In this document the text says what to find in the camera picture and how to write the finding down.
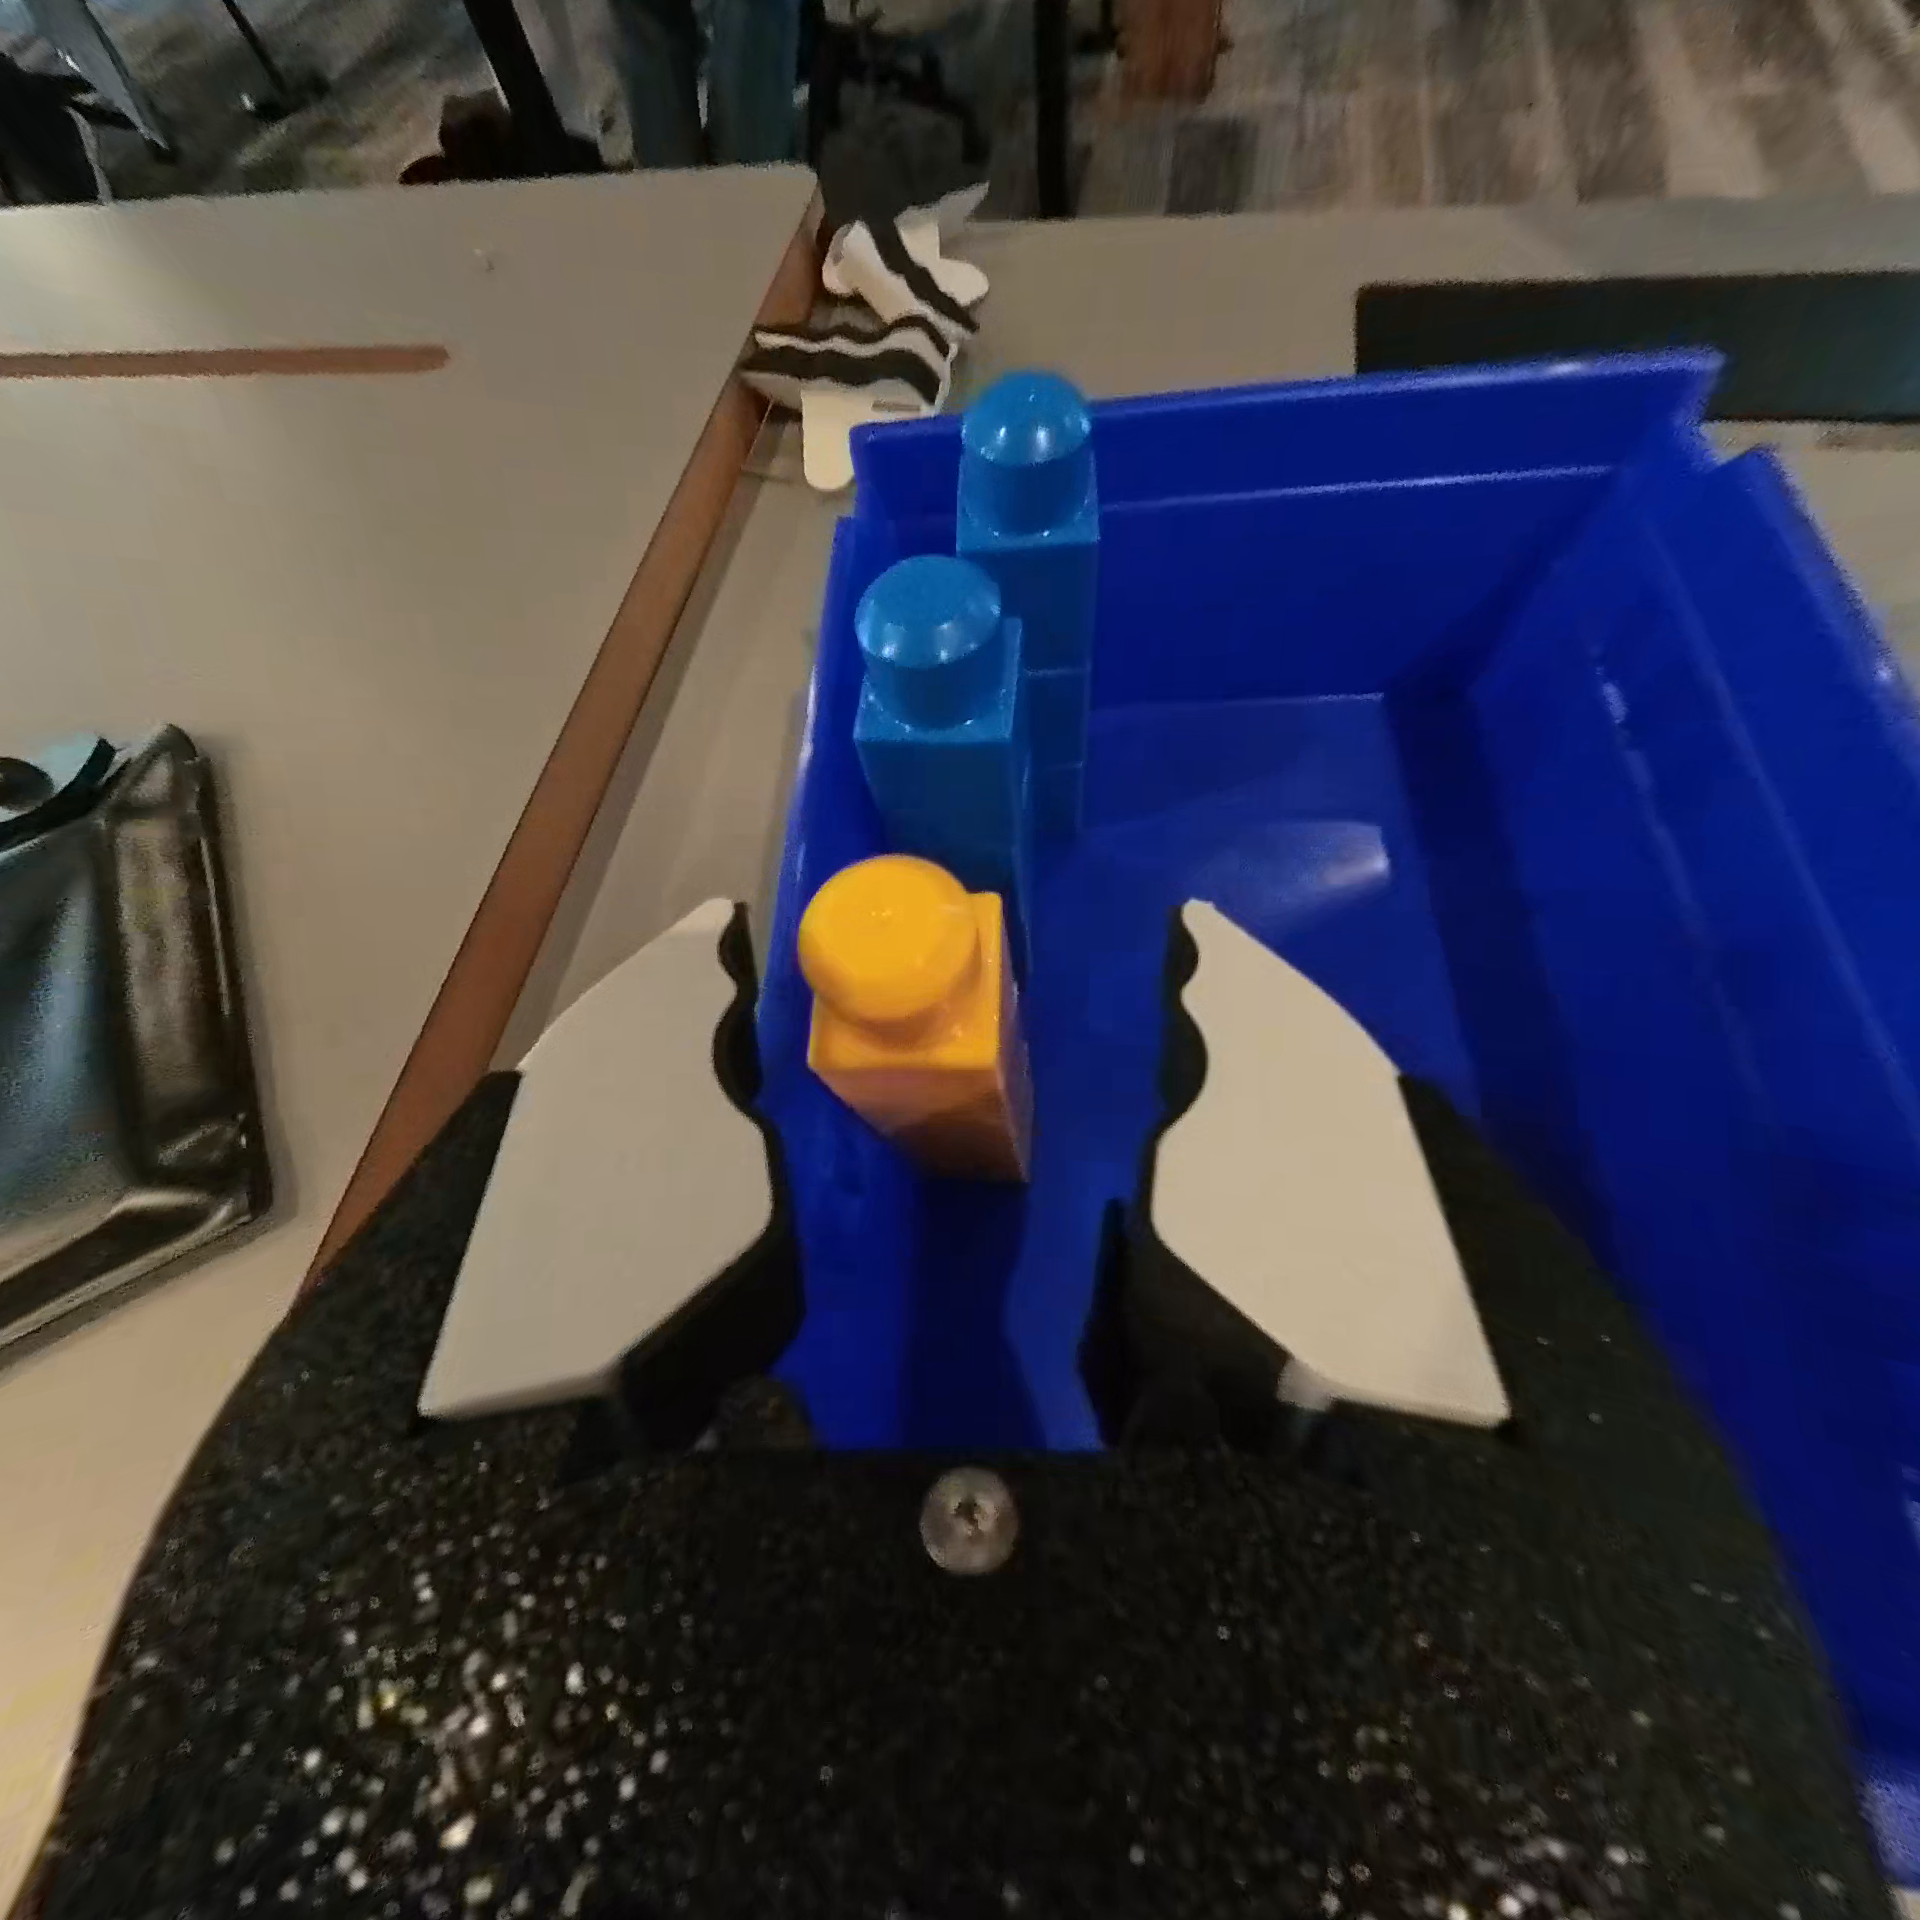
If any yellow mega block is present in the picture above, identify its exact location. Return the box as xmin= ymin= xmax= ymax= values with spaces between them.
xmin=798 ymin=855 xmax=1035 ymax=1186

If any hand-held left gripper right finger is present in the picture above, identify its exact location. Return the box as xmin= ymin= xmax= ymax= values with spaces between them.
xmin=1102 ymin=896 xmax=1508 ymax=1454

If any black flat mat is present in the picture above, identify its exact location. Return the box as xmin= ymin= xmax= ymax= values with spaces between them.
xmin=1354 ymin=270 xmax=1920 ymax=426

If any blue plastic bin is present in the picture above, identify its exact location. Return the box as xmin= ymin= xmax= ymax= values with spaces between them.
xmin=756 ymin=347 xmax=1920 ymax=1760

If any blue mega block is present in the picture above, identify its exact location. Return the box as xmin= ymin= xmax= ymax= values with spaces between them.
xmin=957 ymin=370 xmax=1106 ymax=890
xmin=852 ymin=555 xmax=1041 ymax=940

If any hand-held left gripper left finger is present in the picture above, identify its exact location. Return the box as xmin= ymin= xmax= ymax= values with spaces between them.
xmin=417 ymin=896 xmax=804 ymax=1449

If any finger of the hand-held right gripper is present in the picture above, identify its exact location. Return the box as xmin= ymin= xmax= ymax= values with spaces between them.
xmin=819 ymin=211 xmax=991 ymax=336
xmin=747 ymin=306 xmax=964 ymax=491

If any black tray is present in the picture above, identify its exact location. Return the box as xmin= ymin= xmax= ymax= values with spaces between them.
xmin=0 ymin=726 xmax=277 ymax=1339

